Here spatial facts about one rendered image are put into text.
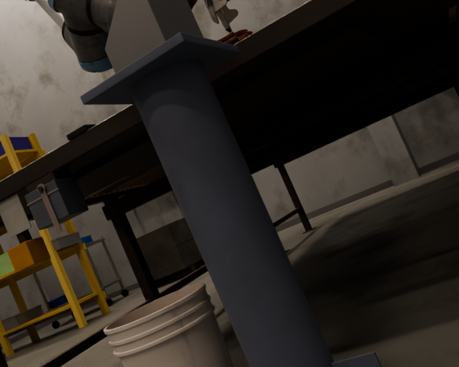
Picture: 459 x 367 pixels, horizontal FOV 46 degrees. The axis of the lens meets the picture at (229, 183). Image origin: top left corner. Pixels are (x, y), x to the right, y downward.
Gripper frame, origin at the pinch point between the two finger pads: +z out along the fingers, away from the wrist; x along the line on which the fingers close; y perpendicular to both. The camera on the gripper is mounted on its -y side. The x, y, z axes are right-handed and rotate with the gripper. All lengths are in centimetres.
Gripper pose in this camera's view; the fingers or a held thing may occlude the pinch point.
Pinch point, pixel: (223, 30)
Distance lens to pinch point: 167.5
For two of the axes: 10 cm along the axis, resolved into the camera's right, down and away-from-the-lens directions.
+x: 2.7, -0.7, 9.6
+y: 8.7, -4.0, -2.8
